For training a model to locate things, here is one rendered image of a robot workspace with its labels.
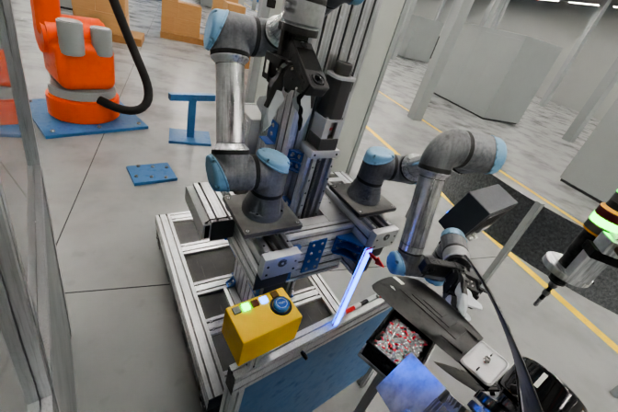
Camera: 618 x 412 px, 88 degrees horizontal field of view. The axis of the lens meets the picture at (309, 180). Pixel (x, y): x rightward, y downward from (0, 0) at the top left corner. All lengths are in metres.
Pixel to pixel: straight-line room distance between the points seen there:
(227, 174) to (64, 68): 3.13
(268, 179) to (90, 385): 1.35
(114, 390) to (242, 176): 1.29
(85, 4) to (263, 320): 7.79
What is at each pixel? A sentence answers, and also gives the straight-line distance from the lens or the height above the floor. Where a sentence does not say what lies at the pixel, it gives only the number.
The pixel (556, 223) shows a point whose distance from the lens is 2.61.
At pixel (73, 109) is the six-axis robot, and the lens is 4.09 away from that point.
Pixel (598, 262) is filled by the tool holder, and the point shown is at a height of 1.50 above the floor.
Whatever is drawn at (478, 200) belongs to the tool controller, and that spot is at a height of 1.24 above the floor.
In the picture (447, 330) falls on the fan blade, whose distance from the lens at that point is 0.83.
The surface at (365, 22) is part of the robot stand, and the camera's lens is 1.25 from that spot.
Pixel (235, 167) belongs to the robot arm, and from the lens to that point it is 0.99.
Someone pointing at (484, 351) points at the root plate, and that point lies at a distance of 0.85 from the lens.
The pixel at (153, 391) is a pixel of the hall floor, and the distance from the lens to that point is 1.94.
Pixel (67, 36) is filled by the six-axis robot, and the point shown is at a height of 0.91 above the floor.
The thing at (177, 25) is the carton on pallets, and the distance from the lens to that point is 9.51.
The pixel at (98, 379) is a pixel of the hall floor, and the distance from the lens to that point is 2.00.
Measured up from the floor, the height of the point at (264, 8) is 1.62.
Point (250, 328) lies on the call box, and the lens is 0.80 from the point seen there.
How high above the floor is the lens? 1.73
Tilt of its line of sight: 29 degrees down
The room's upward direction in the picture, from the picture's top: 16 degrees clockwise
